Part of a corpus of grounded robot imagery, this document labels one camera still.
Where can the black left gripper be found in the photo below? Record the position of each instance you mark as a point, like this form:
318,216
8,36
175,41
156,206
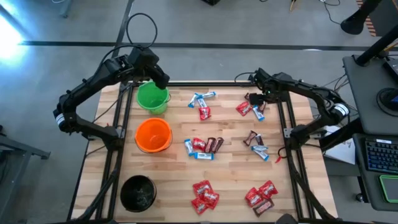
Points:
146,60

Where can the dark grey keyboard desk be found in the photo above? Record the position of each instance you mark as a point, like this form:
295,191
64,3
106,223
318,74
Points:
360,174

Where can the green-edged black tablet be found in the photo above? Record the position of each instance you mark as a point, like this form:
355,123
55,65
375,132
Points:
391,188

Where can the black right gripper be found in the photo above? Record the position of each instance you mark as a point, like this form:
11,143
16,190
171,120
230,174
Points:
269,82

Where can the white paper sheet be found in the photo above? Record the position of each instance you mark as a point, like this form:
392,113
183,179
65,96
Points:
342,152

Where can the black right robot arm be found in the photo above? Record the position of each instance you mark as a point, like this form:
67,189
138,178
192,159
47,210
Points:
311,92

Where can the grey side desk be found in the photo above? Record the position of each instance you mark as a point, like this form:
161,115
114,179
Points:
363,102

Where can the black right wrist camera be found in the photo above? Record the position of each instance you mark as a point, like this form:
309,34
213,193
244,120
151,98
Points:
257,99

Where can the round black base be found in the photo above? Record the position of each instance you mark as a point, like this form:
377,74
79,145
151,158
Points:
385,99

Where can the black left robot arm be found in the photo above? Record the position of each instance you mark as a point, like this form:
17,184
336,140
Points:
88,85

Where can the orange jack-o-lantern bucket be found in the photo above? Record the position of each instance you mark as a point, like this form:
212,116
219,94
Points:
154,135

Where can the grey metal cart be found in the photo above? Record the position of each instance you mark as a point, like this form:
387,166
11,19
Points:
25,149

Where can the black desk device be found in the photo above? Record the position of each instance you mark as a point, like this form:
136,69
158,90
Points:
392,70

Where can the black aluminium table frame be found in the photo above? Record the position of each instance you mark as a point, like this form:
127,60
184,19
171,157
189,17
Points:
217,84

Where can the green plastic bucket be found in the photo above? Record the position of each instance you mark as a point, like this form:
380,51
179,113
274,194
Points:
149,99

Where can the black desk leg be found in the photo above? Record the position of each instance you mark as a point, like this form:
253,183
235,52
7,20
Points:
342,134

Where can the black pole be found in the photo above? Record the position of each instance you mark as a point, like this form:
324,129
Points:
377,46

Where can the orange black striped mat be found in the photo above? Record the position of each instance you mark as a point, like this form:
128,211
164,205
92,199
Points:
370,26

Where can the black backlit keyboard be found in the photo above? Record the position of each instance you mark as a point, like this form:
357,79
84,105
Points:
382,155

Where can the black plastic bucket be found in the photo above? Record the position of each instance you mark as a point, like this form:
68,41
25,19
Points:
138,194

